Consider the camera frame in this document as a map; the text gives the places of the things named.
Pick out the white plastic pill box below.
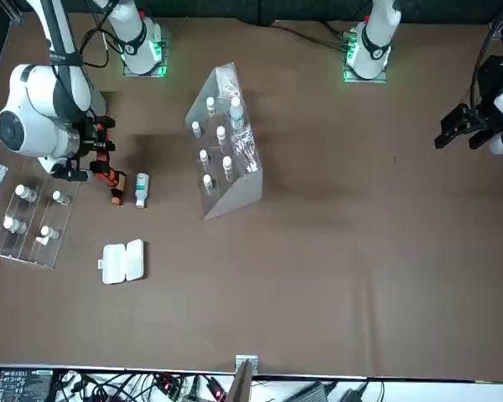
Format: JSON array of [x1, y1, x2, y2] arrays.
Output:
[[97, 238, 146, 286]]

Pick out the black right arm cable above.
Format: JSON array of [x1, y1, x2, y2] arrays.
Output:
[[80, 0, 123, 71]]

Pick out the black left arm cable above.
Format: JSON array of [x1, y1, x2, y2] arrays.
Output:
[[469, 0, 503, 111]]

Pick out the brown medicine bottle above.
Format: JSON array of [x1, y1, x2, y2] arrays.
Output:
[[110, 171, 128, 207]]

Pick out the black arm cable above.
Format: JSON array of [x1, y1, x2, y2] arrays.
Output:
[[469, 0, 503, 111], [80, 0, 123, 71]]

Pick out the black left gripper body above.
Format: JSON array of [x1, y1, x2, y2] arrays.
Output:
[[464, 104, 503, 136]]

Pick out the clear acrylic divided tray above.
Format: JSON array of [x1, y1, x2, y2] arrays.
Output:
[[0, 134, 85, 269]]

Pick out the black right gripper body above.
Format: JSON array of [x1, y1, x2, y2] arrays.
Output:
[[78, 118, 101, 162]]

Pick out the clear bottle teal label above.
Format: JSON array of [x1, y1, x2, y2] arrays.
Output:
[[229, 95, 245, 130]]

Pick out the clear packet white contents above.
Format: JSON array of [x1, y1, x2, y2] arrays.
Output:
[[215, 68, 241, 98]]

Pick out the black power brick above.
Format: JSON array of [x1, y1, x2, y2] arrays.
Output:
[[339, 387, 370, 402]]

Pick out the white medicine bottle green label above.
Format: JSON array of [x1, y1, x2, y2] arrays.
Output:
[[133, 173, 151, 209]]

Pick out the clear cotton swab packet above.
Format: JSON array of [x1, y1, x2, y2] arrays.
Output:
[[230, 128, 261, 174]]

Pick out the orange black barcode scanner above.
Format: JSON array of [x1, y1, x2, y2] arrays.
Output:
[[88, 121, 127, 192]]

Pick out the white-capped clear bottle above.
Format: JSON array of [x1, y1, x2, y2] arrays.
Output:
[[3, 216, 28, 235], [14, 183, 39, 201]]

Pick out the black connector red light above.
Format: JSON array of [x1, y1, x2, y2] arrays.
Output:
[[205, 376, 227, 402], [157, 374, 179, 397]]

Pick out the black labelled power adapter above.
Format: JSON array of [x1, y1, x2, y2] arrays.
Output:
[[0, 368, 54, 402]]

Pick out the black base cable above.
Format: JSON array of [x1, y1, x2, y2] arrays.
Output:
[[272, 20, 350, 52]]

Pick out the clear acrylic stepped shelf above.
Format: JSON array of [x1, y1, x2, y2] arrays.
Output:
[[184, 61, 264, 222]]

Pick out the grey power brick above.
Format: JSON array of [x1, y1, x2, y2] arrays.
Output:
[[283, 379, 334, 402]]

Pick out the camera mounting post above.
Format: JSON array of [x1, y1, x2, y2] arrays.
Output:
[[227, 354, 260, 402]]

